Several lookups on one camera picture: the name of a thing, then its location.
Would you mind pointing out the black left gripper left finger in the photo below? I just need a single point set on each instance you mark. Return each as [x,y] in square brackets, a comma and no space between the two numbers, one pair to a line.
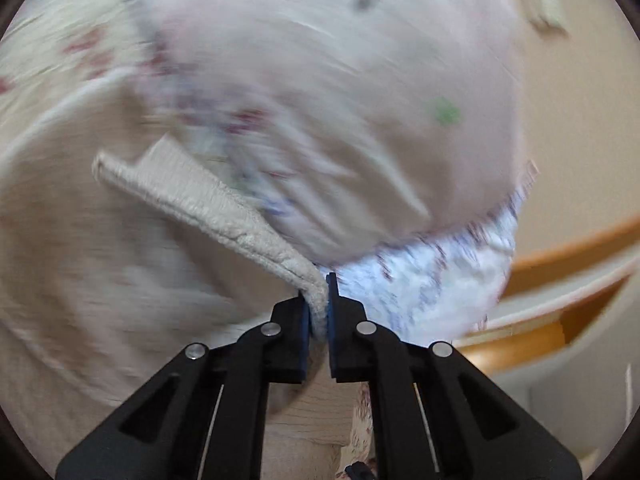
[203,415]

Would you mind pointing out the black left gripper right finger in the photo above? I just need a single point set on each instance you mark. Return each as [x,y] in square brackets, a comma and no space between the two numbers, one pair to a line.
[435,415]

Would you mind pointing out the beige cable-knit sweater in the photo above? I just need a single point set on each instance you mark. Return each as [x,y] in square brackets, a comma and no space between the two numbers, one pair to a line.
[119,247]

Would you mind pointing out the blue floral pillow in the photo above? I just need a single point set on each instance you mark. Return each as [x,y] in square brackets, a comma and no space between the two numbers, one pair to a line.
[437,287]

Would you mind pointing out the pink floral pillow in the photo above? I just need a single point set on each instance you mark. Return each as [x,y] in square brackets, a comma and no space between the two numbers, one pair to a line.
[357,123]

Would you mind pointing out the cream floral bedspread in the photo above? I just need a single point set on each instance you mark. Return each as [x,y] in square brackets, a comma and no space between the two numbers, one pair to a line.
[79,77]

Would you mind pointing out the wooden headboard frame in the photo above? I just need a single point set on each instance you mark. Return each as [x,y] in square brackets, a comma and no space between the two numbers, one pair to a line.
[552,298]

